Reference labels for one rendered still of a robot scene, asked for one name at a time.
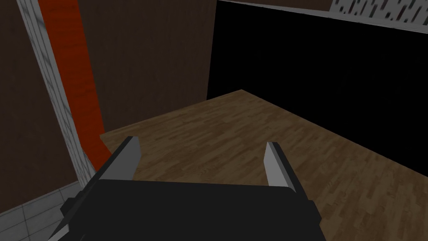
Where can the orange upright panel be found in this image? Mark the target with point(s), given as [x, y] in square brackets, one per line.
[72, 67]

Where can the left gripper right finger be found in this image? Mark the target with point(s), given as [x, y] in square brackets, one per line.
[276, 170]

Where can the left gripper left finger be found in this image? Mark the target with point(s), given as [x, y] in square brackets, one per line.
[124, 163]

